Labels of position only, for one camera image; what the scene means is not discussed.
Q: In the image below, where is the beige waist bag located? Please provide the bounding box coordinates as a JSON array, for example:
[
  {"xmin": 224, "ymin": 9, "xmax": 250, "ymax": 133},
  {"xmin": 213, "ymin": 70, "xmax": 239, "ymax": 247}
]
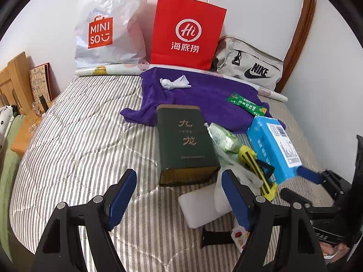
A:
[{"xmin": 213, "ymin": 35, "xmax": 284, "ymax": 91}]

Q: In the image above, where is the person's right hand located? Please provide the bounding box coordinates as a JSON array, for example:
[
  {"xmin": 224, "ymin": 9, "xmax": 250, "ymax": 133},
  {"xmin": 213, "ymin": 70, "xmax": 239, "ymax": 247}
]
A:
[{"xmin": 319, "ymin": 239, "xmax": 352, "ymax": 264}]

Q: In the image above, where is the wooden door frame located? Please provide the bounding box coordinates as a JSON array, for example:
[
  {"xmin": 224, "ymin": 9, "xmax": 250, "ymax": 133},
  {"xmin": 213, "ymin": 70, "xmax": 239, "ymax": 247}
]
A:
[{"xmin": 279, "ymin": 0, "xmax": 318, "ymax": 94}]

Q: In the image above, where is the white foam block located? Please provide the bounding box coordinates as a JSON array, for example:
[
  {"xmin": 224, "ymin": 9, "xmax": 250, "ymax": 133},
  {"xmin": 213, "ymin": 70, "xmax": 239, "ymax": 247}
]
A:
[{"xmin": 178, "ymin": 185, "xmax": 236, "ymax": 228}]

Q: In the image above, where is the blue tissue box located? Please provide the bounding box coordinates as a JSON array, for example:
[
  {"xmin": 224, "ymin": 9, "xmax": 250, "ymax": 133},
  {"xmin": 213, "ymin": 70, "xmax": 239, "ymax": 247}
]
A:
[{"xmin": 246, "ymin": 116, "xmax": 302, "ymax": 186}]

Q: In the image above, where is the white plastic shopping bag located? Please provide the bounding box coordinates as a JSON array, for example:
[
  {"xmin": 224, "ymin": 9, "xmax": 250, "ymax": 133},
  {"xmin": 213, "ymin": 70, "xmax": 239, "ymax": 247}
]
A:
[{"xmin": 74, "ymin": 0, "xmax": 151, "ymax": 66}]

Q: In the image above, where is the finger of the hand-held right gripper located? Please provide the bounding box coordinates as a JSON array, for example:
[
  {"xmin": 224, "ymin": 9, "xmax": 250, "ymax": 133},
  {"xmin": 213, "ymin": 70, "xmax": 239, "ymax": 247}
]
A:
[
  {"xmin": 296, "ymin": 166, "xmax": 352, "ymax": 196},
  {"xmin": 280, "ymin": 187, "xmax": 338, "ymax": 213}
]

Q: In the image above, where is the wooden headboard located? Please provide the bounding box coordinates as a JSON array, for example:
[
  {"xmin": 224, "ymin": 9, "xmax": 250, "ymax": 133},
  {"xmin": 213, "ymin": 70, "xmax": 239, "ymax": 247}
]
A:
[{"xmin": 0, "ymin": 51, "xmax": 34, "ymax": 114}]

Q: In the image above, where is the wooden nightstand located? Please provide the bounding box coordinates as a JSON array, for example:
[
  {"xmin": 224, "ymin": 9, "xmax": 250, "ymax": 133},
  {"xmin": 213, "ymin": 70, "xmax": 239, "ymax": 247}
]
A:
[{"xmin": 11, "ymin": 96, "xmax": 61, "ymax": 158}]

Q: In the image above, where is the yellow and black clip hanger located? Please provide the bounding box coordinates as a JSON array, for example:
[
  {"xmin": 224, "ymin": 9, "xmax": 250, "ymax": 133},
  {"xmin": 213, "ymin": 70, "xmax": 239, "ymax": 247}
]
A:
[{"xmin": 238, "ymin": 145, "xmax": 278, "ymax": 202}]

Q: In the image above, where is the dark bottle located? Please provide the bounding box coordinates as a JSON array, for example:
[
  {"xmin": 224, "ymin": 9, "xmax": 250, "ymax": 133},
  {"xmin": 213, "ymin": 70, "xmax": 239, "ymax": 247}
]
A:
[{"xmin": 38, "ymin": 93, "xmax": 49, "ymax": 112}]

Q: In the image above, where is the rolled printed paper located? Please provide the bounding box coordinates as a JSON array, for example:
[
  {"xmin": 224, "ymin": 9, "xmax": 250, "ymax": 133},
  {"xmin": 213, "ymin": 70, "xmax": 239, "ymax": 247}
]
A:
[{"xmin": 74, "ymin": 64, "xmax": 288, "ymax": 102}]

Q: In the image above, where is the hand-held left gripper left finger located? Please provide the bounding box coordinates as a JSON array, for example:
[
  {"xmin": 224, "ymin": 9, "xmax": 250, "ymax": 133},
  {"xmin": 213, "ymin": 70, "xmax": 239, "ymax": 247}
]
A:
[{"xmin": 31, "ymin": 169, "xmax": 137, "ymax": 272}]

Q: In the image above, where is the brown patterned box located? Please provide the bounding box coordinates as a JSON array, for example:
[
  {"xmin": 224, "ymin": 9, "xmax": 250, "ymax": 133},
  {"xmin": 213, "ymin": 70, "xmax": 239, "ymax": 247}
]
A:
[{"xmin": 29, "ymin": 63, "xmax": 53, "ymax": 104}]

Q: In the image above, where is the white crumpled tissue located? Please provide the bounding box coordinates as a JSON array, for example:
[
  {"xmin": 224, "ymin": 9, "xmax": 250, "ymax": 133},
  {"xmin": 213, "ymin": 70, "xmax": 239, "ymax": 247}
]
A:
[{"xmin": 159, "ymin": 75, "xmax": 192, "ymax": 91}]

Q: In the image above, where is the green tissue pack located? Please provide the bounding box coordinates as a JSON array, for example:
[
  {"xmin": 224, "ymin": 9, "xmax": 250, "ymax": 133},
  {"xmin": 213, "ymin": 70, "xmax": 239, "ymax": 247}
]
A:
[{"xmin": 207, "ymin": 122, "xmax": 241, "ymax": 153}]

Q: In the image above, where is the small colourful packet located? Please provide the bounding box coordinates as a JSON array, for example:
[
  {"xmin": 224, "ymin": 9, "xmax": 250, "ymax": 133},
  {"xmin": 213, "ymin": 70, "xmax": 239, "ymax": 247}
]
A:
[{"xmin": 231, "ymin": 227, "xmax": 251, "ymax": 254}]

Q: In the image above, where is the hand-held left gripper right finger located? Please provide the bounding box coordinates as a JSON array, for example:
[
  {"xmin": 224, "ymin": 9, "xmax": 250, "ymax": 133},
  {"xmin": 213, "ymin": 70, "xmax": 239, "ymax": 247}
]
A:
[{"xmin": 221, "ymin": 169, "xmax": 329, "ymax": 272}]

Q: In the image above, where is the purple towel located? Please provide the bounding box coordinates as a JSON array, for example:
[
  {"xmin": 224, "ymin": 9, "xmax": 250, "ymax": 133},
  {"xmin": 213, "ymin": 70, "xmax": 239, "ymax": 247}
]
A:
[{"xmin": 120, "ymin": 66, "xmax": 271, "ymax": 134}]

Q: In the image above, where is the red paper bag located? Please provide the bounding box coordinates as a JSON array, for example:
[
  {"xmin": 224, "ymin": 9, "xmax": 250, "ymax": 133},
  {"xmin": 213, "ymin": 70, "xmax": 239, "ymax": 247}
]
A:
[{"xmin": 150, "ymin": 0, "xmax": 227, "ymax": 71}]

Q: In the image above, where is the green snack packet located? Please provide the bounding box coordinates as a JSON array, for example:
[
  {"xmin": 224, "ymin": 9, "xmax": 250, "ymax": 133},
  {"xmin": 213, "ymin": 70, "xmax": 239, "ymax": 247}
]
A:
[{"xmin": 226, "ymin": 92, "xmax": 270, "ymax": 117}]

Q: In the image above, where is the green blanket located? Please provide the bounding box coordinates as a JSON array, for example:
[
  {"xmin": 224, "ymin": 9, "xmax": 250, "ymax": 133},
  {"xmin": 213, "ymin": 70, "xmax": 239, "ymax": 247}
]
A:
[{"xmin": 0, "ymin": 113, "xmax": 26, "ymax": 261}]

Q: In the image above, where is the spotted plush toy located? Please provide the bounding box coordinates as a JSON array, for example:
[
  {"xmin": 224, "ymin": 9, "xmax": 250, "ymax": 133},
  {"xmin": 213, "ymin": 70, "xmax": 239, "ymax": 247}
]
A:
[{"xmin": 0, "ymin": 105, "xmax": 19, "ymax": 148}]

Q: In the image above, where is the dark green tin box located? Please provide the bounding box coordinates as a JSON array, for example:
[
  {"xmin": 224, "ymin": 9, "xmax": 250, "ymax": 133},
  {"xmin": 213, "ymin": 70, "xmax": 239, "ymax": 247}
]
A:
[{"xmin": 155, "ymin": 105, "xmax": 221, "ymax": 187}]

